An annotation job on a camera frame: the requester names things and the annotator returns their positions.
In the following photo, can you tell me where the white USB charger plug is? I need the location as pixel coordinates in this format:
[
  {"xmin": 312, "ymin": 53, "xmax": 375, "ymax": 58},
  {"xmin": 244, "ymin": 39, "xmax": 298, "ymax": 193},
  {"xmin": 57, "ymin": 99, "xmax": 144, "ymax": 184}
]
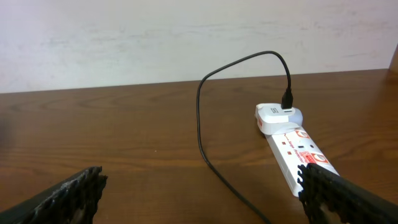
[{"xmin": 255, "ymin": 103, "xmax": 303, "ymax": 136}]

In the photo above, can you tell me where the white power strip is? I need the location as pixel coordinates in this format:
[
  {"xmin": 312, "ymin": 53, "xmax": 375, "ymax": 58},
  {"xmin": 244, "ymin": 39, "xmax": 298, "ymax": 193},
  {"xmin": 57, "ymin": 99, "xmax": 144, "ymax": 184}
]
[{"xmin": 265, "ymin": 126, "xmax": 337, "ymax": 197}]

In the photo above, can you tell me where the black USB charging cable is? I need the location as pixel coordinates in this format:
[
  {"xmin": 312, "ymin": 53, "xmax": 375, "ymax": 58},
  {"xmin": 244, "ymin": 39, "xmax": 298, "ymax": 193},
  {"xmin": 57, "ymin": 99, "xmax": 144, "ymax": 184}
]
[{"xmin": 195, "ymin": 50, "xmax": 294, "ymax": 224}]

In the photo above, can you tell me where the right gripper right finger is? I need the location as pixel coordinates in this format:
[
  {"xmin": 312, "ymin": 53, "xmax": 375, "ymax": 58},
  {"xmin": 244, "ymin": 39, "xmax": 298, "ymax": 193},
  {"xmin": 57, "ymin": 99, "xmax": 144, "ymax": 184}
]
[{"xmin": 297, "ymin": 163, "xmax": 397, "ymax": 223}]

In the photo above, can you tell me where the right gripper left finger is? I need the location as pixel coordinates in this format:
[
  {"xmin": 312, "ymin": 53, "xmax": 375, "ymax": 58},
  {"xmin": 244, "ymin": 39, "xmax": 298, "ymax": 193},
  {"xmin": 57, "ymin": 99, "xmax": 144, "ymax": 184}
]
[{"xmin": 1, "ymin": 166, "xmax": 108, "ymax": 224}]

